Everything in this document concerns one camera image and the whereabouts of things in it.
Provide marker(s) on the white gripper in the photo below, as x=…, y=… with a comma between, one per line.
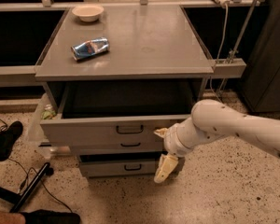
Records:
x=172, y=141

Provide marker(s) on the grey top drawer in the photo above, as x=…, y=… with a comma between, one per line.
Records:
x=91, y=111

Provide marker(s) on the grey drawer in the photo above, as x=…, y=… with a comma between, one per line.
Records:
x=133, y=147
x=139, y=163
x=91, y=111

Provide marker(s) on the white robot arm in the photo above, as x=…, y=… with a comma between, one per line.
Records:
x=209, y=121

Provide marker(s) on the grey bottom drawer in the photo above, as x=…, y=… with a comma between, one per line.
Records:
x=139, y=163

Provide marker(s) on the grey drawer cabinet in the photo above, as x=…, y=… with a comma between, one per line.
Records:
x=146, y=43

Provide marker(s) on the grey middle drawer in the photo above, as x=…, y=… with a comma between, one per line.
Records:
x=133, y=147

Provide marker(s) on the dark cabinet at right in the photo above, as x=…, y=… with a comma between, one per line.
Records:
x=260, y=83

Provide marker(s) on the green plastic bottle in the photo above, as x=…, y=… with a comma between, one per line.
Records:
x=48, y=113

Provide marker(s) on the person's leg with sock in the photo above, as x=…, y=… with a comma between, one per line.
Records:
x=39, y=217

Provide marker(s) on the white ceramic bowl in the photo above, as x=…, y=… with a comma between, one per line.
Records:
x=88, y=13

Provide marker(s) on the black shoe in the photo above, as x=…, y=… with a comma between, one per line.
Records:
x=8, y=139

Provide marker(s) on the black top drawer handle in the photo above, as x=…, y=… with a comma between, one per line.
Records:
x=129, y=129

